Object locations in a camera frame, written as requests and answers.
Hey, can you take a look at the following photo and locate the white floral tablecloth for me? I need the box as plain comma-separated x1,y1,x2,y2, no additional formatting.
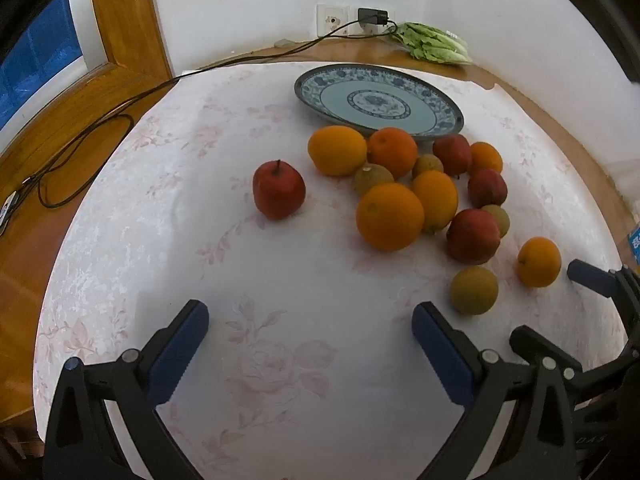
32,61,631,480

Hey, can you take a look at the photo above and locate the white wall socket round hole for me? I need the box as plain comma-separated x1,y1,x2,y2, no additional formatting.
316,4,350,37

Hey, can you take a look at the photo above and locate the bagged green lettuce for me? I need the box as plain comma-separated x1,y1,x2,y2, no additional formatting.
389,22,473,66

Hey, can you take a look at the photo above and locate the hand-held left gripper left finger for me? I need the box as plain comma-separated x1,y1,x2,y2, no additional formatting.
42,300,211,480

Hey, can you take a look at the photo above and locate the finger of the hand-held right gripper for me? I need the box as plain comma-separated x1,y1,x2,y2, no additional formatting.
567,259,640,326
509,325,597,402

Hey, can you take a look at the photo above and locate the blue window pane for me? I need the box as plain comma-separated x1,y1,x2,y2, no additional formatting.
0,0,86,131

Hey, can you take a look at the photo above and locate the red apple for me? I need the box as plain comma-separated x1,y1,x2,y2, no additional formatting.
252,159,306,221
446,208,501,265
467,168,509,209
432,134,473,177

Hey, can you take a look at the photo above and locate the black charger cable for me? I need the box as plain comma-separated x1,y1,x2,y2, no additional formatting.
0,20,401,211

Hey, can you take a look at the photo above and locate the blue patterned ceramic plate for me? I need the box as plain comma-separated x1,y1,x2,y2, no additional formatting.
294,63,465,142

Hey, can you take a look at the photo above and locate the small white device on cable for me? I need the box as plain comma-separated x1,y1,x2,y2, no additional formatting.
0,192,21,233

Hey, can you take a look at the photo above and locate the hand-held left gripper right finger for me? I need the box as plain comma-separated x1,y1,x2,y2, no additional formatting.
411,301,578,480

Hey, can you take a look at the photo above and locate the orange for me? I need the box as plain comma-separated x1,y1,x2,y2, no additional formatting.
367,127,419,180
516,236,562,288
469,142,504,175
307,126,368,177
355,183,425,252
411,170,459,233

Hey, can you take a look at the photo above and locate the greenish brown kiwi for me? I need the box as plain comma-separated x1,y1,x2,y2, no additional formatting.
481,204,511,238
354,163,395,197
449,266,499,316
412,153,445,179

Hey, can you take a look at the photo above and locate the white wall power socket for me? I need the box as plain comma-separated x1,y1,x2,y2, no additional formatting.
349,6,396,37

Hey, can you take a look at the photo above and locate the wooden window frame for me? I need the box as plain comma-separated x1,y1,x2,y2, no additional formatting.
0,0,173,161

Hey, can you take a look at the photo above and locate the black plug-in charger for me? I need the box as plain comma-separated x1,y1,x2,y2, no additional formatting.
357,7,390,26

